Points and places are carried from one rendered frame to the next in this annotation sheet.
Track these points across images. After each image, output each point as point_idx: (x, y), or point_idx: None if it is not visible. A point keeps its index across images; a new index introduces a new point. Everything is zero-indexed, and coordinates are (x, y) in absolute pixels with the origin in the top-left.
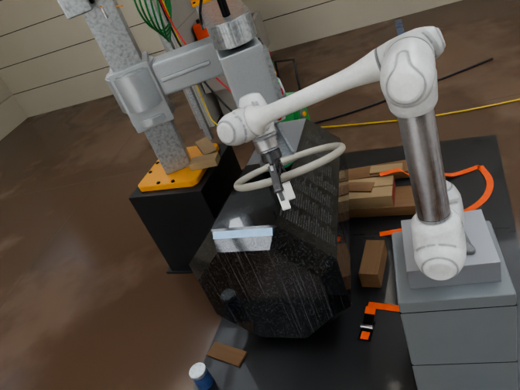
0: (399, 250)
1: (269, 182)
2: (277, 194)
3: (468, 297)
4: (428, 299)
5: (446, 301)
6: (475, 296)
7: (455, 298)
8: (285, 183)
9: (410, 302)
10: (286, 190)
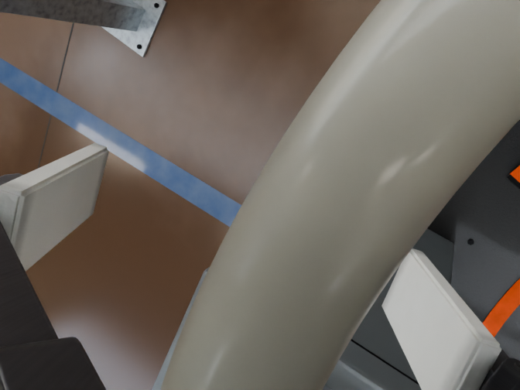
0: (352, 388)
1: (238, 213)
2: (8, 183)
3: (157, 378)
4: (183, 322)
5: (172, 343)
6: (153, 387)
7: (165, 360)
8: (463, 376)
9: (195, 291)
10: (431, 307)
